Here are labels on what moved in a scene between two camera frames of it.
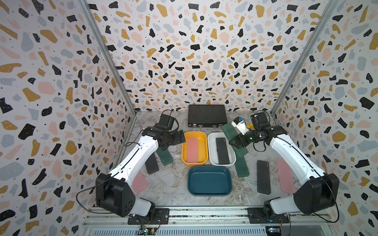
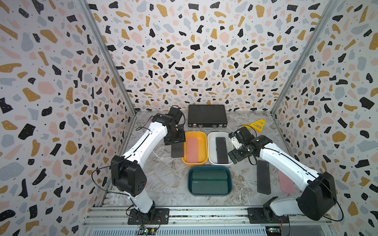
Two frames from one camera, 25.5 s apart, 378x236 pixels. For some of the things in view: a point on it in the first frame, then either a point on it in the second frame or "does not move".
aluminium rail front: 204,223 does not move
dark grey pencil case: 223,156 does not move
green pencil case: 230,132 -> 209,174
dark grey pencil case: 151,164 -> 177,150
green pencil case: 165,156 -> 209,187
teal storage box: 209,181 does not move
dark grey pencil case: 263,178 does not move
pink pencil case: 285,176 does not move
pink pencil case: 192,150 does not move
